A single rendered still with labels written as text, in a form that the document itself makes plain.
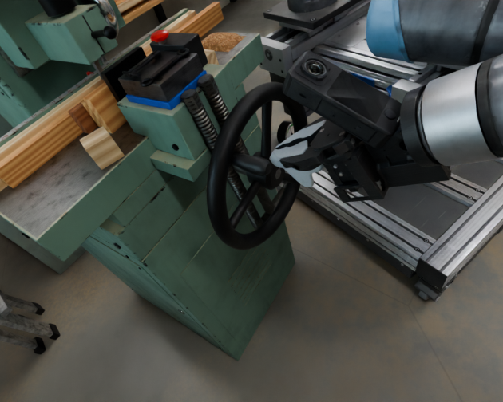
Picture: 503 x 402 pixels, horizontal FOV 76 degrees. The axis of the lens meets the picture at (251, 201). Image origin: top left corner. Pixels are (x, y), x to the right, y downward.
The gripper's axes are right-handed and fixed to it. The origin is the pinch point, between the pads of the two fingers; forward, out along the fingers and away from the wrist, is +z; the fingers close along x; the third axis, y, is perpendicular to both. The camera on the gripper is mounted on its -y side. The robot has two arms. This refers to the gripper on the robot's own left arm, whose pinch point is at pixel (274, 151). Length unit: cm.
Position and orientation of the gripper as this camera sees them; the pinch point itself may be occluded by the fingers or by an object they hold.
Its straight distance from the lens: 44.0
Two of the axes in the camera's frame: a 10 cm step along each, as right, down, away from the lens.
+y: 6.2, 6.8, 3.8
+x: 5.2, -7.2, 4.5
